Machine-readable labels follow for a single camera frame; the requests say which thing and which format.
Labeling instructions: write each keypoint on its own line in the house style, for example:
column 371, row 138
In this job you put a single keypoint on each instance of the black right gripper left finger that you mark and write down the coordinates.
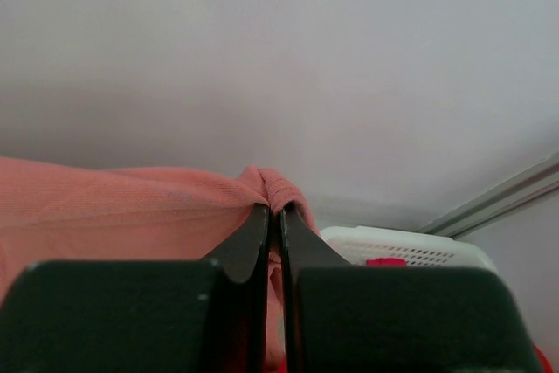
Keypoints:
column 205, row 315

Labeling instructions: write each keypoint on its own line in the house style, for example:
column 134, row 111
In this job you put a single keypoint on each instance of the magenta t shirt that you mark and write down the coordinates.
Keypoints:
column 390, row 262

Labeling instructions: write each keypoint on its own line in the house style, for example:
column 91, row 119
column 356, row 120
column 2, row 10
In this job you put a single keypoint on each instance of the red t shirt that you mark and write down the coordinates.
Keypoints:
column 543, row 361

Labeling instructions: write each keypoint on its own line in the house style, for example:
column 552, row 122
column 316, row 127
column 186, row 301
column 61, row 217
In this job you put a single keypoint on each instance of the salmon pink t shirt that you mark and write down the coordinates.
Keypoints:
column 52, row 212

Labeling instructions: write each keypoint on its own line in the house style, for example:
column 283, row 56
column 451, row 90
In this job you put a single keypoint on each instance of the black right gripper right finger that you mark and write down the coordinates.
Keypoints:
column 344, row 318

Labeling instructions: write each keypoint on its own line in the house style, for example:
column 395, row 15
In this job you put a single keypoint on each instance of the white perforated plastic basket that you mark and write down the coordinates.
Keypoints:
column 361, row 244

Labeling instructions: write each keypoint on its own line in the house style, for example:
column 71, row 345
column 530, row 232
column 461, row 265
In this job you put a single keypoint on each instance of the right aluminium corner post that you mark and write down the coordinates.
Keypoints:
column 526, row 188

